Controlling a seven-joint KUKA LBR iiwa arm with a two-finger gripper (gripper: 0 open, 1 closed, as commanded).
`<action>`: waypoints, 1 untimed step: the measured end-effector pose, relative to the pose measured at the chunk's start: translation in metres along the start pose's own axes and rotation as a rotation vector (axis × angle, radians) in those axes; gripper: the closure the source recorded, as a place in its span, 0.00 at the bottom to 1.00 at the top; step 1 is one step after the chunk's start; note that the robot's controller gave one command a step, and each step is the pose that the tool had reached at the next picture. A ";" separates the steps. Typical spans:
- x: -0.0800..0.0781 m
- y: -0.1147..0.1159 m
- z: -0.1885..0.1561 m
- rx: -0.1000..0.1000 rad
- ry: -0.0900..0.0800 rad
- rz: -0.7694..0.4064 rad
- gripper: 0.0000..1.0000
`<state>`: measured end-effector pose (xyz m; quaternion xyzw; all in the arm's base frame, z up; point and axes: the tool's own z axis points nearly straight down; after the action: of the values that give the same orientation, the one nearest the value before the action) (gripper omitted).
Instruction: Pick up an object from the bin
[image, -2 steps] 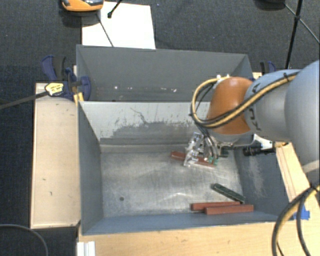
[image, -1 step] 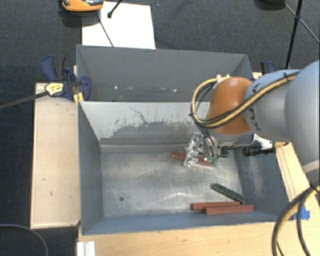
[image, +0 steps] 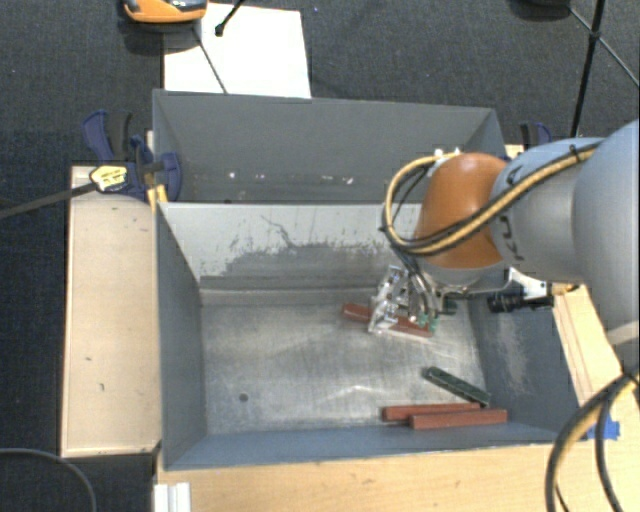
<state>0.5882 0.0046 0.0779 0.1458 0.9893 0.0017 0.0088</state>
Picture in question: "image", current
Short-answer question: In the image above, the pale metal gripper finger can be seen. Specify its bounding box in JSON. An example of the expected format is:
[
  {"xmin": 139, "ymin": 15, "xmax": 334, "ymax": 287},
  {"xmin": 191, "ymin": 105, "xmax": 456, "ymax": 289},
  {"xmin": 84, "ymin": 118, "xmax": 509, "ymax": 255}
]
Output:
[
  {"xmin": 370, "ymin": 279, "xmax": 402, "ymax": 312},
  {"xmin": 367, "ymin": 305, "xmax": 402, "ymax": 335}
]

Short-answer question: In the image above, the red-brown block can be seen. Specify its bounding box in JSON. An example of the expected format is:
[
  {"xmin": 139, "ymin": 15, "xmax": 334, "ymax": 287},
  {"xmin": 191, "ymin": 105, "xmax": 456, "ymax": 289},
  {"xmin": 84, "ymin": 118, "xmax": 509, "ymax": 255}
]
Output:
[
  {"xmin": 340, "ymin": 301, "xmax": 434, "ymax": 339},
  {"xmin": 408, "ymin": 408, "xmax": 509, "ymax": 432},
  {"xmin": 381, "ymin": 402, "xmax": 482, "ymax": 423}
]

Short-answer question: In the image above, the grey metal bin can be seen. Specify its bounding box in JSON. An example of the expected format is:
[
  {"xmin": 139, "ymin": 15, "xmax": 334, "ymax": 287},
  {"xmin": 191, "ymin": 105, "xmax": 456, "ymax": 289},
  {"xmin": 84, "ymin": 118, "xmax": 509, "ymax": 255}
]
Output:
[{"xmin": 150, "ymin": 88, "xmax": 590, "ymax": 472}]

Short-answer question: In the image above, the dark green flat block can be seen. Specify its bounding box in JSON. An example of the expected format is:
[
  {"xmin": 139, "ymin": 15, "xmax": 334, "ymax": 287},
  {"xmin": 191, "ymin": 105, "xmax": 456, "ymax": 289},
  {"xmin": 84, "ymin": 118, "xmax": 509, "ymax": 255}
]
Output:
[{"xmin": 423, "ymin": 365, "xmax": 493, "ymax": 408}]

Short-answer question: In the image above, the pale wood flat board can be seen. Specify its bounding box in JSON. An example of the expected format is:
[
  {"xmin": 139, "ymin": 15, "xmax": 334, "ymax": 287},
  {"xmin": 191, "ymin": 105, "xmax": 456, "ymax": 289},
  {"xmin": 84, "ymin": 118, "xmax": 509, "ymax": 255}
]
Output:
[{"xmin": 59, "ymin": 164, "xmax": 164, "ymax": 459}]

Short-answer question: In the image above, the black cylinder on white bracket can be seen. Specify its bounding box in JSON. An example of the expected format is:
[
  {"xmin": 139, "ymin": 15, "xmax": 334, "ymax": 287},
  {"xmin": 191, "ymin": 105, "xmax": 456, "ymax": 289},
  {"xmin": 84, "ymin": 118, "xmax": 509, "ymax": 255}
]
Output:
[{"xmin": 486, "ymin": 267, "xmax": 581, "ymax": 315}]

